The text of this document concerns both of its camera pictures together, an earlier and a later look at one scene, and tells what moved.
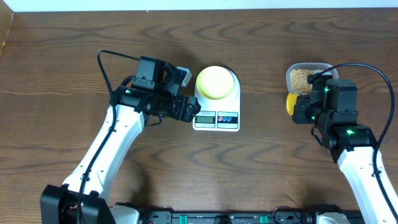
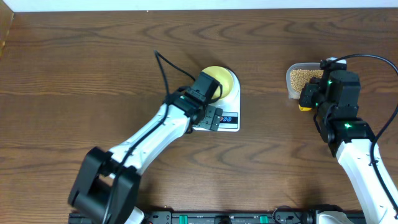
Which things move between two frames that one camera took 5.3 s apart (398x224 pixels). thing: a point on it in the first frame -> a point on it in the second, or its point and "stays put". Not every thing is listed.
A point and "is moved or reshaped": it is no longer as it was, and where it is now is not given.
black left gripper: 189,113 -> 212,121
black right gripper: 298,116 -> 308,89
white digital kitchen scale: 219,115 stays put
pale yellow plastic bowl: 214,83 stays put
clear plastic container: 297,73 stays put
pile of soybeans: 298,79 stays put
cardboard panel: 6,15 stays put
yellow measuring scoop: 291,101 is moved or reshaped
